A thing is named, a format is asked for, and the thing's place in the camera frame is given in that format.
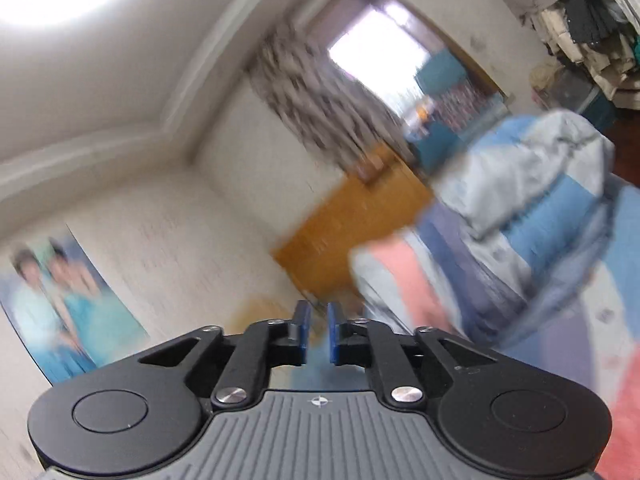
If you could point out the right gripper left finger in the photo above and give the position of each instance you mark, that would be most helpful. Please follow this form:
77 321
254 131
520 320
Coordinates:
264 345

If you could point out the cluttered clothes rack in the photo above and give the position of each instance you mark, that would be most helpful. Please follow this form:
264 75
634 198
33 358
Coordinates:
598 37

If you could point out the wall portrait poster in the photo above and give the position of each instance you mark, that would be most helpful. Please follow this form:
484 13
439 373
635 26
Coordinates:
66 316

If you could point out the striped crumpled duvet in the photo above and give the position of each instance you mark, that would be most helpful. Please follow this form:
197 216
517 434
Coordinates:
512 234

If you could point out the patterned curtain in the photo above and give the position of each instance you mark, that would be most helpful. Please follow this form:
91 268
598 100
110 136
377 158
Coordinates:
331 114

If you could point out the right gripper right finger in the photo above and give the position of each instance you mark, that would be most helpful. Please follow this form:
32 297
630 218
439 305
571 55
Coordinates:
373 346

